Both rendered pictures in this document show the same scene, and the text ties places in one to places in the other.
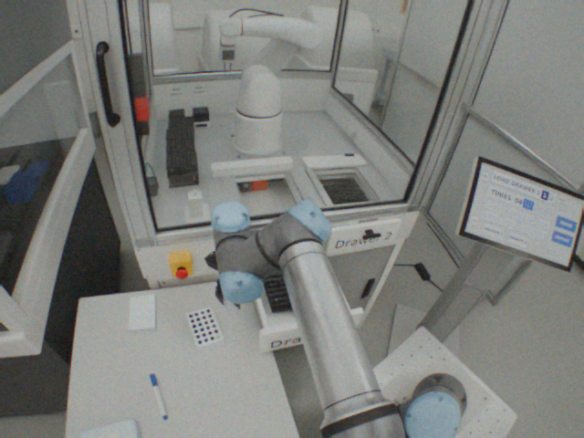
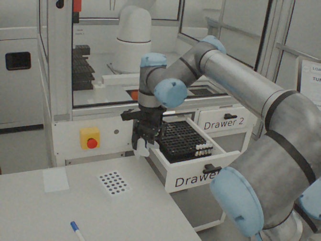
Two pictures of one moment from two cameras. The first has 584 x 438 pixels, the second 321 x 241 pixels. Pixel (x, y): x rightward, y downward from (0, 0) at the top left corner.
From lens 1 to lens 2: 43 cm
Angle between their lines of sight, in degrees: 15
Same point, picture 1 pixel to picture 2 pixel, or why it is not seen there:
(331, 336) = (251, 74)
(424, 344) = not seen: hidden behind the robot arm
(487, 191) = (310, 78)
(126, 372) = (47, 224)
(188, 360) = (103, 211)
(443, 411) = not seen: outside the picture
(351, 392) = (276, 89)
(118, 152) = (56, 32)
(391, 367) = not seen: hidden behind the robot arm
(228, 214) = (154, 56)
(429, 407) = (315, 186)
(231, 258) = (164, 74)
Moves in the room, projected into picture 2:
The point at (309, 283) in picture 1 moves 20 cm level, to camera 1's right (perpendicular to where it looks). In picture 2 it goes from (227, 60) to (303, 71)
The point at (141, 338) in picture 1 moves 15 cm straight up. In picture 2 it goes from (57, 199) to (53, 163)
